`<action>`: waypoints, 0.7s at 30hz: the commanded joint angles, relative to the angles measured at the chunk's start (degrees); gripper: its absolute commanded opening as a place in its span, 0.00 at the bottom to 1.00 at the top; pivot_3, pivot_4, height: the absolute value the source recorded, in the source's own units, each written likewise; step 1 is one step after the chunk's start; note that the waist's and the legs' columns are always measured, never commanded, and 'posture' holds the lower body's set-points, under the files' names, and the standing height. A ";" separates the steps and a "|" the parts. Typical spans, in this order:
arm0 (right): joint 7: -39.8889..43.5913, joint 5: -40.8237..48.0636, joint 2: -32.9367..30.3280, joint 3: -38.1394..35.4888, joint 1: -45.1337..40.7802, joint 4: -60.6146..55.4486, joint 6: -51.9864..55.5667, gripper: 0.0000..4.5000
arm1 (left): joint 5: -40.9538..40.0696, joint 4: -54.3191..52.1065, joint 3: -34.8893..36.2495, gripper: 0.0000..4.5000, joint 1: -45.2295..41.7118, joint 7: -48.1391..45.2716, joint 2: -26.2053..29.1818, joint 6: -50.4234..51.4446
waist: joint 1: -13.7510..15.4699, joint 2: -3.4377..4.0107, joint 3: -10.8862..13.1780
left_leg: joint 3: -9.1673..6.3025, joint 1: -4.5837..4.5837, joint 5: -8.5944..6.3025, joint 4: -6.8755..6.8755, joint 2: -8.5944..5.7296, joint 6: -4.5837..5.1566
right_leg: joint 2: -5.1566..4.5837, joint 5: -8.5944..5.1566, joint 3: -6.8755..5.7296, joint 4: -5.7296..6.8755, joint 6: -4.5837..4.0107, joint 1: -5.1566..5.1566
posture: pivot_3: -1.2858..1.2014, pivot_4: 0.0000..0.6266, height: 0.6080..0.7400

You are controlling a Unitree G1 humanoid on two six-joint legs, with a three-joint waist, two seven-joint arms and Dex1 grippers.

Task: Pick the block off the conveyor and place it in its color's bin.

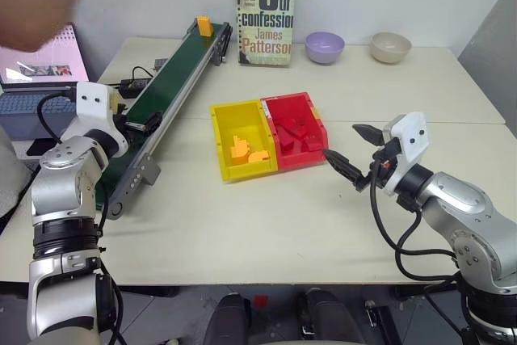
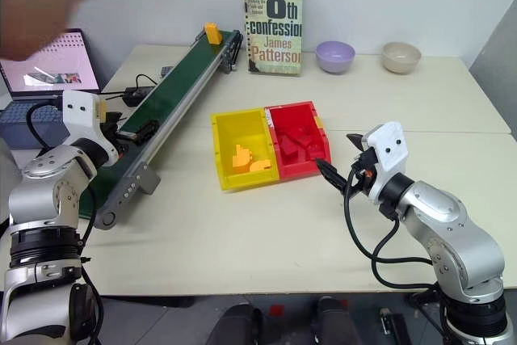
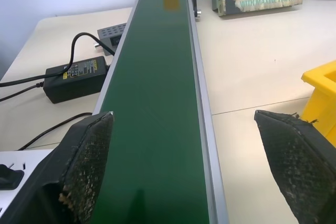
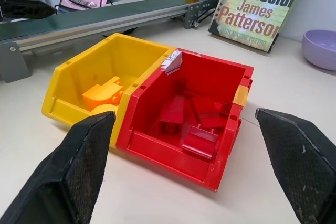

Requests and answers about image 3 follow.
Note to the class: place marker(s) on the yellow plastic bin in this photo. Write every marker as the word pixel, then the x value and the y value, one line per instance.
pixel 321 98

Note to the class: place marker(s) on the black power adapter brick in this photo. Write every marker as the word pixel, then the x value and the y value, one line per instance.
pixel 74 78

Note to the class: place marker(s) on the grey speed controller box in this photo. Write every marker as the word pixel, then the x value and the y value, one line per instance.
pixel 111 37

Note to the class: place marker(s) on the green conveyor belt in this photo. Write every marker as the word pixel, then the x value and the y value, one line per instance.
pixel 155 103

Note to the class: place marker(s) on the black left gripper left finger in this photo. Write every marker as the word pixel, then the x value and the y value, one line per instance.
pixel 78 166

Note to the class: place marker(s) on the white power strip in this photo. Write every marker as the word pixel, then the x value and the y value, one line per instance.
pixel 15 171

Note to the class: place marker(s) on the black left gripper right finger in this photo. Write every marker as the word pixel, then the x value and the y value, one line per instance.
pixel 296 161

